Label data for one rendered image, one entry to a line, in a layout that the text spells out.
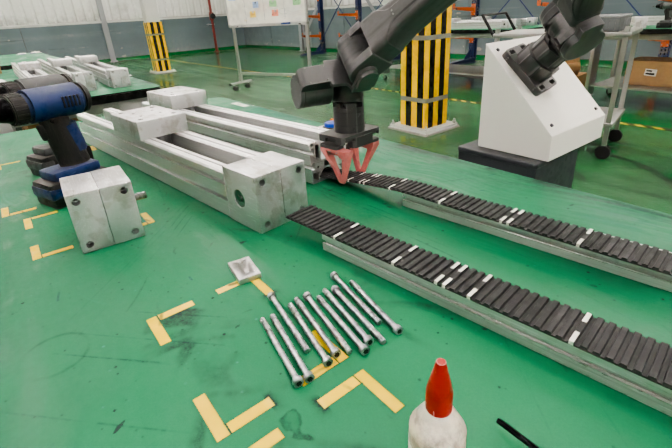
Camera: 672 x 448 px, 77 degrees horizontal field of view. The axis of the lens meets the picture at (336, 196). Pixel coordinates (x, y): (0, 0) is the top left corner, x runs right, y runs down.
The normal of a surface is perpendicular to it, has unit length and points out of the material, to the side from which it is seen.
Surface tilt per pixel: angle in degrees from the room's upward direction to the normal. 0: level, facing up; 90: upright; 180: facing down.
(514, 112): 90
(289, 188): 90
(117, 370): 0
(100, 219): 90
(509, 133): 90
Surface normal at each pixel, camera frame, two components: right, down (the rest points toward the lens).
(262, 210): 0.71, 0.25
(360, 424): -0.06, -0.92
